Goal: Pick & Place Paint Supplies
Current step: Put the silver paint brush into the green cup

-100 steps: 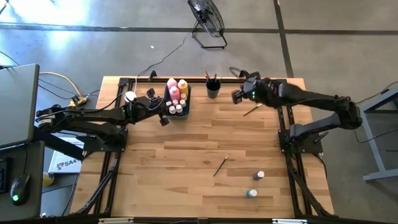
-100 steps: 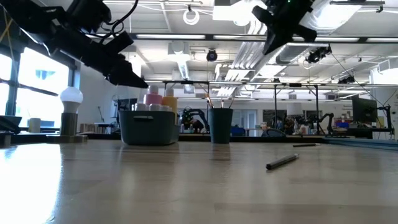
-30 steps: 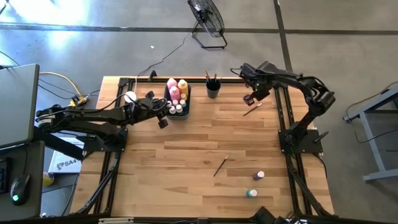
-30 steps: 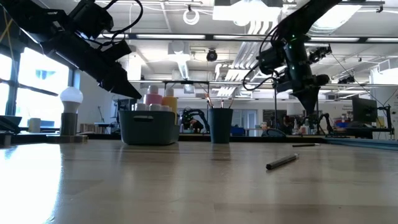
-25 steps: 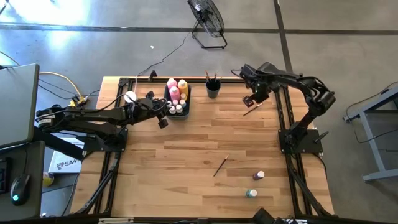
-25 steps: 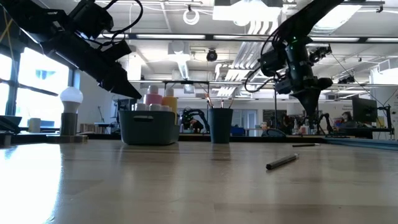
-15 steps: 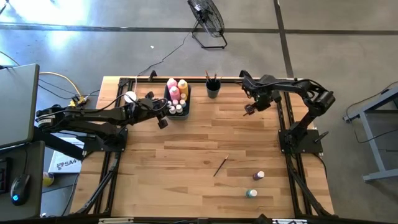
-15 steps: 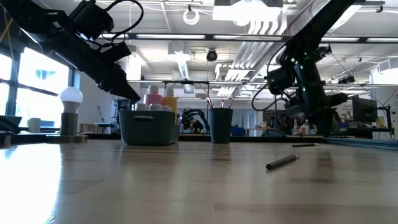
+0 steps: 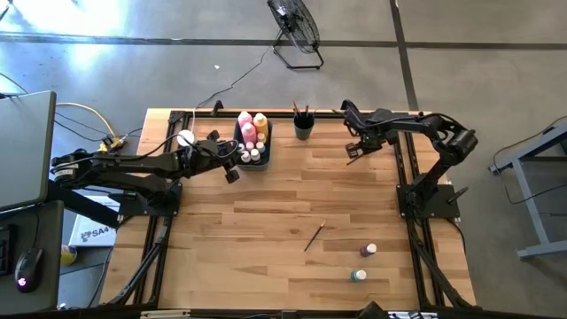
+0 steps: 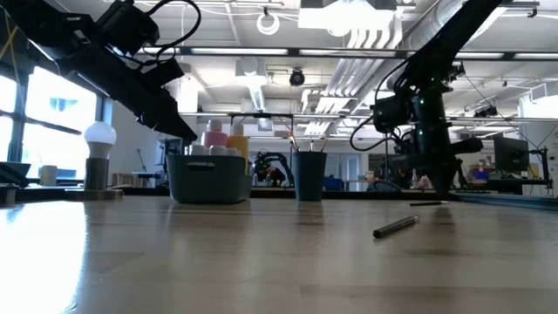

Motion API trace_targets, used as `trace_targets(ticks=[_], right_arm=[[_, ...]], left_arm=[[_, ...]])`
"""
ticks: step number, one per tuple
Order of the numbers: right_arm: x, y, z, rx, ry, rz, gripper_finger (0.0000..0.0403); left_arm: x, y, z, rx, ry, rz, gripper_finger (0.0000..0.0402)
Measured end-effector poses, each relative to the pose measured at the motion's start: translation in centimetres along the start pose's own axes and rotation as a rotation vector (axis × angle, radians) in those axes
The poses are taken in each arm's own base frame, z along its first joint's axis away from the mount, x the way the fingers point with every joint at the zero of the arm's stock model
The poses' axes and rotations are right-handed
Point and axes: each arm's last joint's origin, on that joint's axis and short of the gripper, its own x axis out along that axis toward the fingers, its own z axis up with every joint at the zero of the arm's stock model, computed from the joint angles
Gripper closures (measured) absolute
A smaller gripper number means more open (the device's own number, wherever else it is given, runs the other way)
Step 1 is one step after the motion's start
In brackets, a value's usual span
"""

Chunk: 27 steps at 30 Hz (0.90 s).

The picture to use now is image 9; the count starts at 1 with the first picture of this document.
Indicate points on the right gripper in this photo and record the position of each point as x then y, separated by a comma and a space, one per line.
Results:
374, 128

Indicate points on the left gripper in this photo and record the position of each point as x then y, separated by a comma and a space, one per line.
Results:
206, 157

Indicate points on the small white red-label paint bottle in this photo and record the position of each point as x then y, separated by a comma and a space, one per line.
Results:
246, 157

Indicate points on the small white black-striped paint bottle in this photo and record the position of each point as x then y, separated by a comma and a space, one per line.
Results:
255, 154

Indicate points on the large pink paint bottle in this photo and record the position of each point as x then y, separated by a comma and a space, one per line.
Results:
248, 132
245, 117

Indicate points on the small light blue paint bottle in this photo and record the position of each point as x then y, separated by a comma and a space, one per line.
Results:
261, 147

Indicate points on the grey-teal plastic bin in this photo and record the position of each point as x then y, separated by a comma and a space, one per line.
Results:
266, 166

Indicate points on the large yellow paint bottle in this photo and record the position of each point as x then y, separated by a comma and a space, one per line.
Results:
260, 123

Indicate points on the paintbrushes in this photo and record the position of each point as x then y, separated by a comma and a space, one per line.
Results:
295, 108

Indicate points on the black paintbrush silver ferrule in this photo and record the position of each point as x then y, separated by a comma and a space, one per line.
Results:
315, 235

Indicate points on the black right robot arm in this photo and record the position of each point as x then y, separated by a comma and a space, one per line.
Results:
456, 142

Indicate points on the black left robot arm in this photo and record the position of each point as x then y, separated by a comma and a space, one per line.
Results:
124, 168

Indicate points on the small dark blue paint bottle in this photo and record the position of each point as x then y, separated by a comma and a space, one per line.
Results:
368, 249

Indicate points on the small teal paint bottle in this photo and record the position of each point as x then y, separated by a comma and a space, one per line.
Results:
358, 275

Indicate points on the teal ribbed plastic cup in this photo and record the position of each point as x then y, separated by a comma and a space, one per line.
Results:
303, 128

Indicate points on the black floor fan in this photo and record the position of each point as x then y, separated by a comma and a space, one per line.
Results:
294, 22

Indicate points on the white printed box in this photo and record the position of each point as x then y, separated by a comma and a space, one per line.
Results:
95, 230

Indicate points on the white aluminium extrusion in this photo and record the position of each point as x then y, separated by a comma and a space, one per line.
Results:
427, 315
164, 314

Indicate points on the yellow round object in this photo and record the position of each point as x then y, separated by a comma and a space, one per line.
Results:
68, 255

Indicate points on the black desk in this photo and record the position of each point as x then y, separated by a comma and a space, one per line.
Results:
44, 266

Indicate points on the black computer mouse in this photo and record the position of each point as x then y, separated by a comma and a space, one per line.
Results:
28, 270

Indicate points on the black keyboard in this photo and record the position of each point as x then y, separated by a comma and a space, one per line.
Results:
4, 250

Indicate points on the black aluminium table frame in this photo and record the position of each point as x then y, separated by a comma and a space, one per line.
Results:
283, 114

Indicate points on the grey metal table frame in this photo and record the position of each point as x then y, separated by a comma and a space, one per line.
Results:
531, 212

